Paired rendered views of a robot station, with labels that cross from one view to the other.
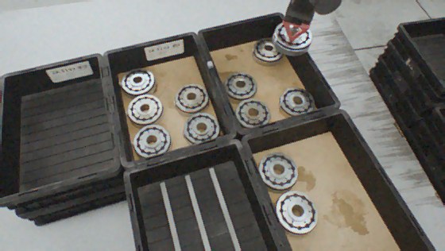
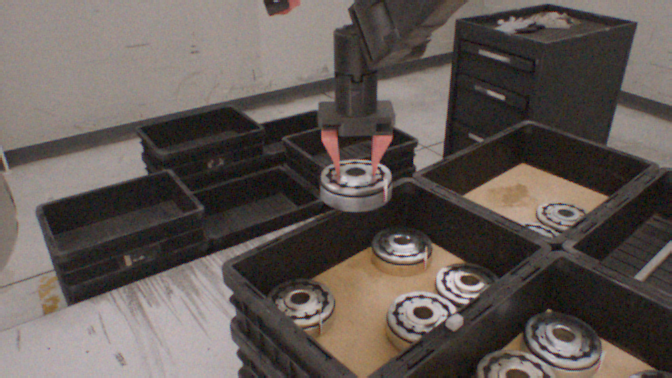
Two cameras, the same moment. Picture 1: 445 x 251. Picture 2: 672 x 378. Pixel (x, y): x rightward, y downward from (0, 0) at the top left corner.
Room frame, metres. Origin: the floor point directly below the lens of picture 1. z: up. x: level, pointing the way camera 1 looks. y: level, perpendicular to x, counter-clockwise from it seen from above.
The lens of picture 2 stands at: (0.96, 0.37, 1.41)
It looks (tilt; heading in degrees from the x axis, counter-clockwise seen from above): 30 degrees down; 244
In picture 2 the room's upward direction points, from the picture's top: straight up
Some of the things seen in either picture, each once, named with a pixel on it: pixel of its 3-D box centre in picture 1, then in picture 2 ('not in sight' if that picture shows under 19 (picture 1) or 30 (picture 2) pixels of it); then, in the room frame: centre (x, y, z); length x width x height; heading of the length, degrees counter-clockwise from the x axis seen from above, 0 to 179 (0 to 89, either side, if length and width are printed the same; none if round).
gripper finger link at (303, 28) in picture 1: (296, 23); (364, 144); (0.63, -0.24, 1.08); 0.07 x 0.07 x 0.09; 66
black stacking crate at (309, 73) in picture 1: (260, 78); (389, 289); (0.62, -0.18, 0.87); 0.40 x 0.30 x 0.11; 16
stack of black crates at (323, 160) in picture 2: not in sight; (349, 193); (0.16, -1.21, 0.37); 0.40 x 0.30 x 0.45; 9
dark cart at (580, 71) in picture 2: not in sight; (529, 121); (-0.79, -1.30, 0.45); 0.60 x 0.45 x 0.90; 9
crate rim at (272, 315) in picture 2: (262, 67); (390, 262); (0.62, -0.18, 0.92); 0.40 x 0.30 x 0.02; 16
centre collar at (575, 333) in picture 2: (201, 127); (563, 335); (0.45, 0.01, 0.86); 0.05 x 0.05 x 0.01
